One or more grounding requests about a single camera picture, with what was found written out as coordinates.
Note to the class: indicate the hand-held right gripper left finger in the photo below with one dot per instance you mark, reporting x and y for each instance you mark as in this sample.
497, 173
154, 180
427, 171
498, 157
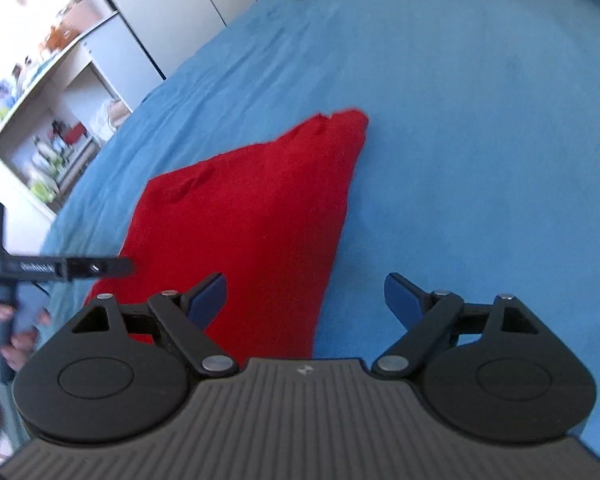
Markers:
207, 300

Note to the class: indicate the green bottle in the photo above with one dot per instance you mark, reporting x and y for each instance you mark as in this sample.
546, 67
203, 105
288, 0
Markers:
44, 191

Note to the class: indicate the red box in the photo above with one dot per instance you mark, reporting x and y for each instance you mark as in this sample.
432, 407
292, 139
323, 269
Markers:
75, 134

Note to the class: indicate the white wardrobe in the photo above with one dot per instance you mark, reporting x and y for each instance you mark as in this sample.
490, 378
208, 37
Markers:
180, 10

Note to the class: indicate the red knit sweater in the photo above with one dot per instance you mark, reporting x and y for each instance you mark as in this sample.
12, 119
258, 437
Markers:
240, 220

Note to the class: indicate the bed with blue sheet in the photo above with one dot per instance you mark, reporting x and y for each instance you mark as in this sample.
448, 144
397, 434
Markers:
480, 160

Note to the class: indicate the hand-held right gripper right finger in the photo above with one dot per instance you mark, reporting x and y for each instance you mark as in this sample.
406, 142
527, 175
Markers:
405, 300

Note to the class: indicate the white bag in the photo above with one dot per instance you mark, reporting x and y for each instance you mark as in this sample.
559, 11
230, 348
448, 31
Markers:
115, 117

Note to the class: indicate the person's left hand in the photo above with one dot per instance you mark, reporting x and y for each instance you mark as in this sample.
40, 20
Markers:
17, 350

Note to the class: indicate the white shelf unit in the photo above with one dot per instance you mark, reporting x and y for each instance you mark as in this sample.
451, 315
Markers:
55, 80

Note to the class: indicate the pink basket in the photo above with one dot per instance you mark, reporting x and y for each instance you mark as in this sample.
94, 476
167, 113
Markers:
85, 17

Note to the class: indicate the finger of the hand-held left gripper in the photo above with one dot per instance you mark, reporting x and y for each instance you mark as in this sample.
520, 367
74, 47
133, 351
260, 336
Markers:
100, 267

